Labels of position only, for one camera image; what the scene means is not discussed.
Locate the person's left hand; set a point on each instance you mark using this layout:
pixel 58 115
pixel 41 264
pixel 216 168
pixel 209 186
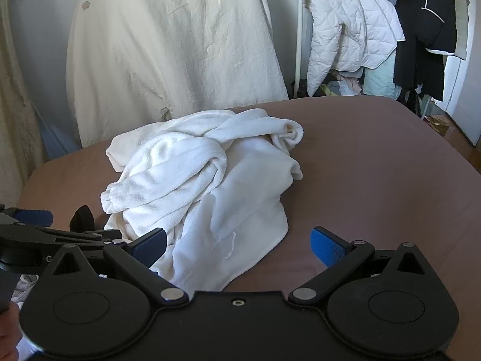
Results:
pixel 7 331

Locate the cream draped sheet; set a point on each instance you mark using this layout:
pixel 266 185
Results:
pixel 161 52

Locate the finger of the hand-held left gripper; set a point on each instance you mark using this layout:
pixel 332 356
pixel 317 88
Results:
pixel 34 216
pixel 56 235

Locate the cream curtain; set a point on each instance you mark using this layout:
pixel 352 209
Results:
pixel 15 101

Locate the white wardrobe door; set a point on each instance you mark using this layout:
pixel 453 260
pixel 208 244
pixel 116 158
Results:
pixel 462 94

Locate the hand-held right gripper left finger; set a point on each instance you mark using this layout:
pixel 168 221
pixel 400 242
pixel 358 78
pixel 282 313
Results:
pixel 150 246

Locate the white quilted jacket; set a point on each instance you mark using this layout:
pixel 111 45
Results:
pixel 349 34

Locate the white fleece garment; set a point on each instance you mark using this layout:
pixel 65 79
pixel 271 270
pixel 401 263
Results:
pixel 195 180

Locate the black garment with white piping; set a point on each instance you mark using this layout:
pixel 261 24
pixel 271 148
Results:
pixel 421 45

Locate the mint green cloth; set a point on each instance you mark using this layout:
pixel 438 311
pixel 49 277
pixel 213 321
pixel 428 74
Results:
pixel 379 79

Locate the grey waffle cloth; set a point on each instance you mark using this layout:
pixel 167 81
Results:
pixel 26 282

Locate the beige hanging garment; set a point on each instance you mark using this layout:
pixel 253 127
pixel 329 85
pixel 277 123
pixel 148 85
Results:
pixel 460 7

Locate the pile of mixed clothes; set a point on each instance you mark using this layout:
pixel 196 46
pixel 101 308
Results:
pixel 342 82

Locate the black cloth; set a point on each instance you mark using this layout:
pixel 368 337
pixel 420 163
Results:
pixel 82 218

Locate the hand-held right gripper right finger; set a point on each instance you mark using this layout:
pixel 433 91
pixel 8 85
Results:
pixel 327 250

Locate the brown paper bag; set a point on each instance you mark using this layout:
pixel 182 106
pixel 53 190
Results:
pixel 437 124

